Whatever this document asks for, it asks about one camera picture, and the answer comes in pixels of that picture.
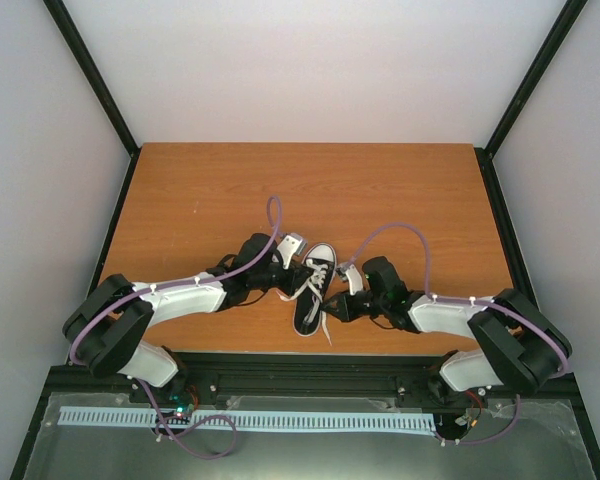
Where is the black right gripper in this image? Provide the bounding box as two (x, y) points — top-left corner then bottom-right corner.
(321, 289), (388, 322)

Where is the white shoelace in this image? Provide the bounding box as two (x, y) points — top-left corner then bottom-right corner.
(278, 259), (334, 345)

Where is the black white canvas sneaker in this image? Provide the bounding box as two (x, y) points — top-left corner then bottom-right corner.
(292, 243), (337, 339)

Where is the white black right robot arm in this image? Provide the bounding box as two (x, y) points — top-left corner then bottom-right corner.
(323, 256), (572, 404)

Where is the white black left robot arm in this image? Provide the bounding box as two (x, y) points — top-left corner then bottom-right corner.
(63, 233), (310, 403)

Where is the circuit board with green led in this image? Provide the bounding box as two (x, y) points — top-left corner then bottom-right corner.
(158, 385), (199, 428)

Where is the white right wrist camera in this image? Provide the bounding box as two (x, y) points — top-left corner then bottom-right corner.
(336, 262), (364, 296)

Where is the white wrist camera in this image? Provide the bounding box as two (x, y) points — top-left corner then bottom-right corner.
(277, 233), (307, 270)
(336, 262), (364, 296)

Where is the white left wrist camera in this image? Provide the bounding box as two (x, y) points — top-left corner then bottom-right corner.
(277, 233), (307, 270)

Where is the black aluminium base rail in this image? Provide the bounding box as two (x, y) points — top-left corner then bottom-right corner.
(41, 352), (584, 413)

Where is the black right frame post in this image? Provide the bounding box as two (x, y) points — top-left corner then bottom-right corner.
(482, 0), (589, 155)

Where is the black frame post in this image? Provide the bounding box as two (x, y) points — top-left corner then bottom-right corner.
(482, 0), (589, 155)
(43, 0), (140, 158)

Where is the light blue slotted cable duct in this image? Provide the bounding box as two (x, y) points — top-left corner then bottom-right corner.
(57, 406), (435, 436)

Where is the black left frame post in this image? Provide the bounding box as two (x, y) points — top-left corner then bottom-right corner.
(43, 0), (140, 158)

